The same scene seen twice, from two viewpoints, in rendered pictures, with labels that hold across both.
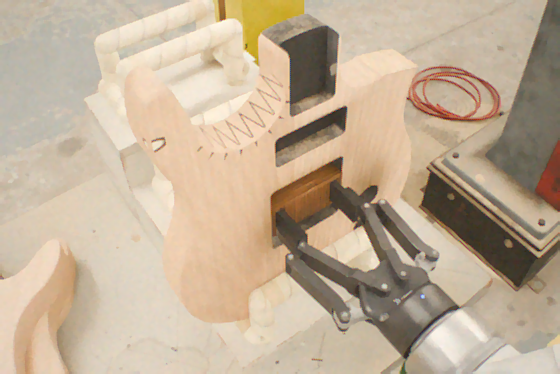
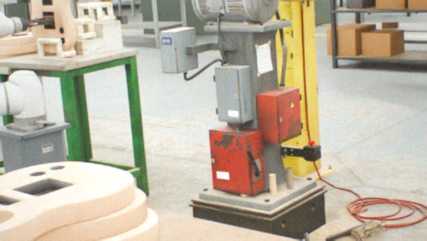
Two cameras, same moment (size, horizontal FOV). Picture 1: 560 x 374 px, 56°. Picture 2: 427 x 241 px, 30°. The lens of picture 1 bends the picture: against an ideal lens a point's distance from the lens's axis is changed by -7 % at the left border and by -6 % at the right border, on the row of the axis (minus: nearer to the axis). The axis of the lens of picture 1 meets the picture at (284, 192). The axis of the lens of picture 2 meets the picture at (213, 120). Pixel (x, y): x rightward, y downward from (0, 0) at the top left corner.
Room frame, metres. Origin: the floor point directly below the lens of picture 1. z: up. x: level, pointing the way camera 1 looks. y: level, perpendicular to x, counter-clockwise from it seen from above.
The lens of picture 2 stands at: (0.23, -4.66, 1.54)
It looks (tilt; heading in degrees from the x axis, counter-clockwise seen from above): 13 degrees down; 77
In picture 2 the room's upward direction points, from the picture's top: 4 degrees counter-clockwise
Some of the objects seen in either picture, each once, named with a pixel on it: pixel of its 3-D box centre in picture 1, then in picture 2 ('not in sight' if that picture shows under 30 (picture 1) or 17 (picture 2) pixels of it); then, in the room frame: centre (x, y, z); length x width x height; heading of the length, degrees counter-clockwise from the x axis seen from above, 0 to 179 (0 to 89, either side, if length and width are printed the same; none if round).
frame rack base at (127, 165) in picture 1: (184, 129); (97, 36); (0.69, 0.17, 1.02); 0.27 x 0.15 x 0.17; 127
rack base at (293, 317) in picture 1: (292, 284); (58, 57); (0.44, -0.01, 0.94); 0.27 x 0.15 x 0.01; 127
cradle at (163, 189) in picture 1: (175, 201); not in sight; (0.51, 0.16, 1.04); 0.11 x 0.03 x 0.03; 37
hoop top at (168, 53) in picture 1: (180, 48); (89, 6); (0.66, 0.15, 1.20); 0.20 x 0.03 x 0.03; 126
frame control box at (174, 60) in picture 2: not in sight; (194, 56); (1.04, -0.89, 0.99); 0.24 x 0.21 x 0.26; 127
